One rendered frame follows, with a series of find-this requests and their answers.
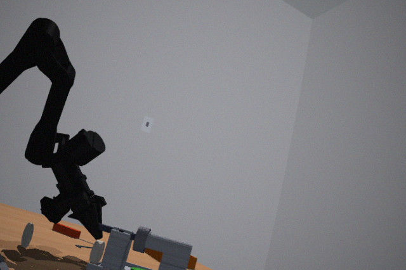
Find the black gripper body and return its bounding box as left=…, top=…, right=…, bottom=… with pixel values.
left=54, top=170, right=107, bottom=215

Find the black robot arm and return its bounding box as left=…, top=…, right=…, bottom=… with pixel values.
left=0, top=18, right=105, bottom=224

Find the orange rectangular tray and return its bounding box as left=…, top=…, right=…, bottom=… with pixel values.
left=145, top=248, right=197, bottom=269

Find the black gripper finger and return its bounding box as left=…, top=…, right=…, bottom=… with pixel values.
left=96, top=204, right=103, bottom=240
left=68, top=203, right=101, bottom=240

